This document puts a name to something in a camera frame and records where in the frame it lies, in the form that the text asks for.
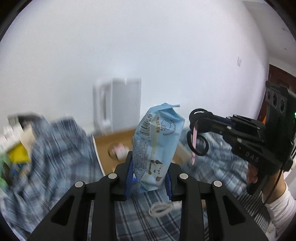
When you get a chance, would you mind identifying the pink white plush hair tie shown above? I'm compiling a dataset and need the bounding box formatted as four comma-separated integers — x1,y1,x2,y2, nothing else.
108,142,130,160

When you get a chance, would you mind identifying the dark brown door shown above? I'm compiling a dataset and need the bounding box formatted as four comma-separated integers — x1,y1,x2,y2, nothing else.
257,65,296,123

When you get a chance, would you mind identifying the cardboard tray box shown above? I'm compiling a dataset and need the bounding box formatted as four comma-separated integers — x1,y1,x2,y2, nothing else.
91,128,193,176

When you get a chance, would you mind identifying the white sleeved right forearm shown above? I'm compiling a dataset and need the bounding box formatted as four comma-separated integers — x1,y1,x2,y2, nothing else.
242,182,296,235

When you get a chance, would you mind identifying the blue tissue pack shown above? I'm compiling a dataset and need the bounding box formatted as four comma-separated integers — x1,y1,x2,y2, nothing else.
132,103,185,193

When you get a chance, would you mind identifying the white charging cable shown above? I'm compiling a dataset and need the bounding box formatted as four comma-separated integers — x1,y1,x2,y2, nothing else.
147,200,182,218

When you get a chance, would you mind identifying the black camera box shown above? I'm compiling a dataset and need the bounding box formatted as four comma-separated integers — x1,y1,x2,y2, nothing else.
265,81,295,142

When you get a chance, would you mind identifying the black hair ties bundle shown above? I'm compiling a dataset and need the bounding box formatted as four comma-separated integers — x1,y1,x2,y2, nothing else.
186,108,213,165

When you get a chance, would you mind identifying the white electric kettle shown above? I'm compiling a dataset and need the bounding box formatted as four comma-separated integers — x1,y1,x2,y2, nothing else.
92,78,142,135

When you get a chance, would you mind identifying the person's right hand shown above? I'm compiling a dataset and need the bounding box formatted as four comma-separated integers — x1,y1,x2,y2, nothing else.
246,163,286,203

